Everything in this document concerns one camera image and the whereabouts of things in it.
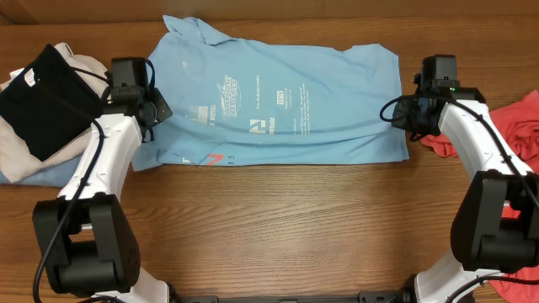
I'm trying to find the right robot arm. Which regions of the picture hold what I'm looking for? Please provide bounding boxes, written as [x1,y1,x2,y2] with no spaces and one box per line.
[387,55,538,302]

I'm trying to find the light blue t-shirt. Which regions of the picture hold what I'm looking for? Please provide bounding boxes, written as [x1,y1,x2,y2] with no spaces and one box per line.
[132,16,408,171]

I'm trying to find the folded blue jeans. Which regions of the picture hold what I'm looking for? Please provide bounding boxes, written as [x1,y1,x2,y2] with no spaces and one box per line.
[15,157,81,188]

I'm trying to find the folded black shirt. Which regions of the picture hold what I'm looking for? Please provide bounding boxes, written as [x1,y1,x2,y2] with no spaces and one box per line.
[1,45,103,161]

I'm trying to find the red t-shirt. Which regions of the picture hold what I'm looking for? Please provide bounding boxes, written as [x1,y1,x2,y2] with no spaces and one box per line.
[420,90,539,303]

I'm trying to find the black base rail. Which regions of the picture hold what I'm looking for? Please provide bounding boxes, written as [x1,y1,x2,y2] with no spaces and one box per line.
[170,289,417,303]

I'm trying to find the folded beige garment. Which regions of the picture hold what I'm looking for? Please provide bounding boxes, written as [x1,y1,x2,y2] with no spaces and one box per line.
[1,42,107,183]

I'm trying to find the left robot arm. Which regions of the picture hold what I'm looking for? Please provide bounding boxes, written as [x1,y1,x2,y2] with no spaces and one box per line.
[32,57,181,302]

